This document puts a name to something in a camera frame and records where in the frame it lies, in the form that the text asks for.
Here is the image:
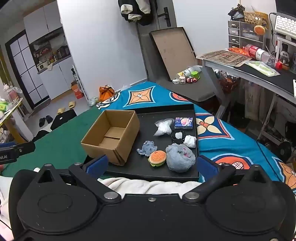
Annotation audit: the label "dark monitor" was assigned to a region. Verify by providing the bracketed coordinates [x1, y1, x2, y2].
[275, 0, 296, 19]

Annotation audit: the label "wire basket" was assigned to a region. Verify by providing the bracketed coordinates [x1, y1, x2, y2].
[218, 71, 240, 93]

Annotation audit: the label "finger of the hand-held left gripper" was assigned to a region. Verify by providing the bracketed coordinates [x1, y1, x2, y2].
[0, 141, 36, 158]

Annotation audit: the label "white fleece blanket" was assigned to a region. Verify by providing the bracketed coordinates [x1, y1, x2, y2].
[97, 177, 204, 195]

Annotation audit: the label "black shallow tray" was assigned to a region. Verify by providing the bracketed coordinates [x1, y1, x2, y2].
[83, 103, 200, 182]

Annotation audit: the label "orange red carton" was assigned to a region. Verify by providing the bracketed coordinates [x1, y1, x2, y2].
[71, 83, 84, 100]

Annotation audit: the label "cluttered side table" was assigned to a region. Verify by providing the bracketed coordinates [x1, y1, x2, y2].
[0, 83, 23, 144]

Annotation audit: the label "white soft ball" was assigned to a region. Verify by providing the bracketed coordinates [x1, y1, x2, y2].
[184, 135, 197, 148]

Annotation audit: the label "black door handle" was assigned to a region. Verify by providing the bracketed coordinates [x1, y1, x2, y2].
[163, 7, 171, 27]

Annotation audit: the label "clear plastic bag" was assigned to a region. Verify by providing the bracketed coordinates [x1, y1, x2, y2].
[154, 118, 174, 137]

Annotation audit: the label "hanging tote bags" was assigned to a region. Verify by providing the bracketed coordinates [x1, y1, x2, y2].
[243, 81, 275, 121]

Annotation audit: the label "black framed sliding door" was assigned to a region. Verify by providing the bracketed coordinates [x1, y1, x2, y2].
[5, 30, 50, 109]

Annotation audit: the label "grey desk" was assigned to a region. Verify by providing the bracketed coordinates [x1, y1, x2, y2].
[196, 50, 296, 149]

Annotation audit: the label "blue patterned blanket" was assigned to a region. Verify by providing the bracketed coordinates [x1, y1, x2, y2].
[96, 81, 296, 193]

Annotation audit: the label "brown patterned mat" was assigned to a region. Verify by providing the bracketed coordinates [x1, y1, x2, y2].
[200, 50, 253, 66]

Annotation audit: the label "burger plush toy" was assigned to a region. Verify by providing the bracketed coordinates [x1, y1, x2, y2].
[149, 150, 166, 167]

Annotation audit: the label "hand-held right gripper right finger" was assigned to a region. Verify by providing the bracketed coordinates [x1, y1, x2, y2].
[183, 155, 269, 202]

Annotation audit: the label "blue fluffy plush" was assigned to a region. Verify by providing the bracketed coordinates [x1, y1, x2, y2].
[166, 143, 196, 173]

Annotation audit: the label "denim octopus plush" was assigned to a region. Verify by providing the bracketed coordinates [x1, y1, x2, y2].
[137, 141, 158, 157]

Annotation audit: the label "black and beige jacket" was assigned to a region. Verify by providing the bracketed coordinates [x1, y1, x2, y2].
[118, 0, 153, 26]

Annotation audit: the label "white jar yellow label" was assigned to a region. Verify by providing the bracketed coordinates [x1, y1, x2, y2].
[177, 68, 193, 80]

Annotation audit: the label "orange paper bag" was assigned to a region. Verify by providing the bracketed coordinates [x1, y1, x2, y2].
[99, 85, 115, 102]

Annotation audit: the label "green and white packet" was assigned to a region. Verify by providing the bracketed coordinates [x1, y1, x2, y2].
[245, 60, 280, 77]

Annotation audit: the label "woven bamboo basket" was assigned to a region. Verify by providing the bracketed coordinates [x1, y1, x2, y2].
[243, 11, 269, 29]

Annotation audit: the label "blue tissue packet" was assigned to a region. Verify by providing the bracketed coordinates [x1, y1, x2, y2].
[174, 117, 193, 130]

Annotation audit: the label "white keyboard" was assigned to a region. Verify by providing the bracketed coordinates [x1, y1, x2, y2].
[274, 15, 296, 39]

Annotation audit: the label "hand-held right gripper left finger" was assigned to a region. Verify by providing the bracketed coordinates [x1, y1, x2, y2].
[37, 155, 122, 203]

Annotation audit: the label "orange snack packet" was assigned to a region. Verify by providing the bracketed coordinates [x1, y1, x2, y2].
[228, 47, 249, 55]

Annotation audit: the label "plastic bottle red label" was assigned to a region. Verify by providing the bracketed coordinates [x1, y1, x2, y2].
[243, 44, 282, 69]

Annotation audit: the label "black fan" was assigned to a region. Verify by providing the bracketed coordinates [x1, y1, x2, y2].
[279, 141, 293, 163]

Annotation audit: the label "panda figurine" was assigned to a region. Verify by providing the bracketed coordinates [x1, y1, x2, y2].
[279, 44, 292, 65]

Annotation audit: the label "grey storage drawers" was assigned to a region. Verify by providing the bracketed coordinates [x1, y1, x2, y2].
[228, 20, 271, 50]

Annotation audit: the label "brown cardboard box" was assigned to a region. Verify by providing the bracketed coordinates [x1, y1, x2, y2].
[81, 110, 140, 166]

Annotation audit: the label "white kitchen cabinet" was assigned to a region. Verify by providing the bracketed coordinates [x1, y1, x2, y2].
[23, 5, 77, 100]

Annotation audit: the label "green cloth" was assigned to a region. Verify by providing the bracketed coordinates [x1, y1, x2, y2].
[0, 108, 111, 179]

